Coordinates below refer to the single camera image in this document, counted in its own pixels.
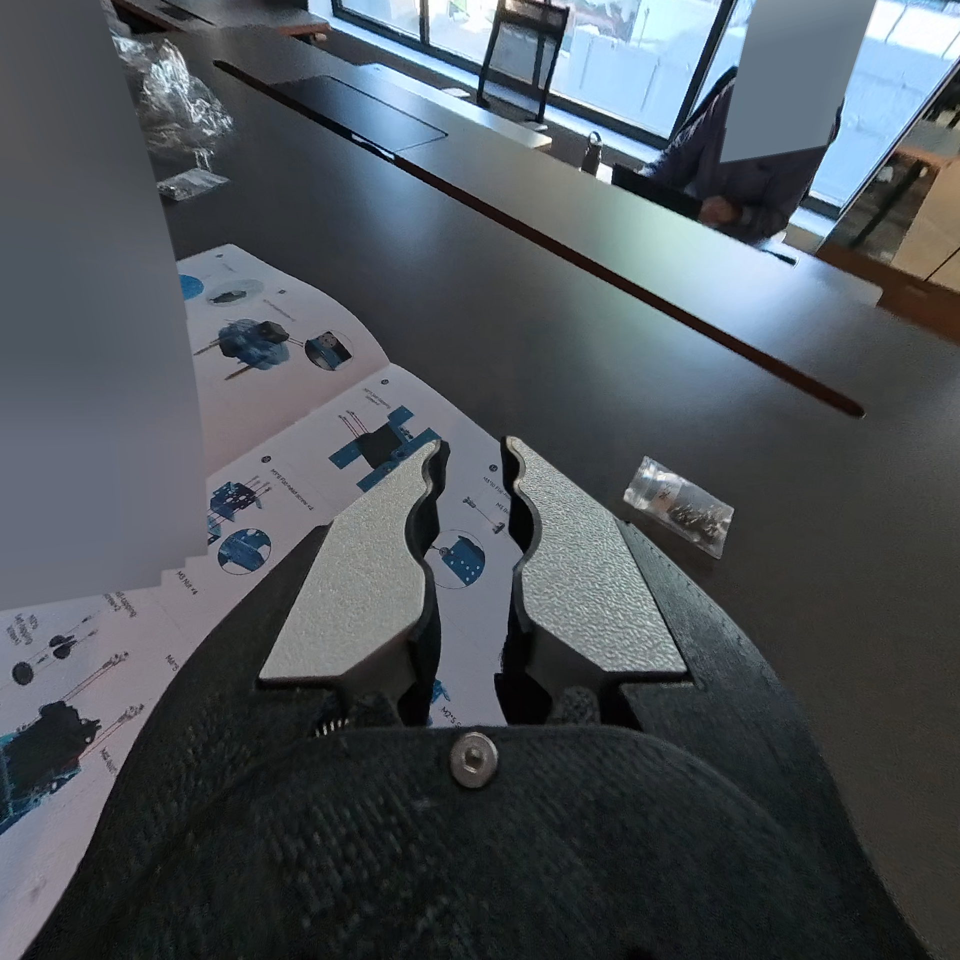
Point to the dark water bottle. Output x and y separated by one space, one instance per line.
592 157

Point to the small clear screw bag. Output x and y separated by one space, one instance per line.
675 502

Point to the large black-framed window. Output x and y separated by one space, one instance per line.
637 60

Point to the small flat screw bag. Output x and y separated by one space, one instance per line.
191 184

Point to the black frame chair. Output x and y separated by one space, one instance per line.
525 15

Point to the large cardboard box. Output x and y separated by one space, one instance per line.
922 292

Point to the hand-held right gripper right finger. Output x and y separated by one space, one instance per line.
592 585

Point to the dark table with wooden edge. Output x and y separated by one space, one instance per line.
225 11

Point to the crumpled clear plastic bag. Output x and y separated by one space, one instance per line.
172 97

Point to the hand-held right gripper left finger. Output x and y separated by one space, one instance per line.
352 585

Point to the grey laptop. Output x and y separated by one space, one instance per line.
652 191

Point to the dark grey desk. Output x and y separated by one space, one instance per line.
600 337

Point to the illustrated assembly manual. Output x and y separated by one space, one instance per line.
315 465

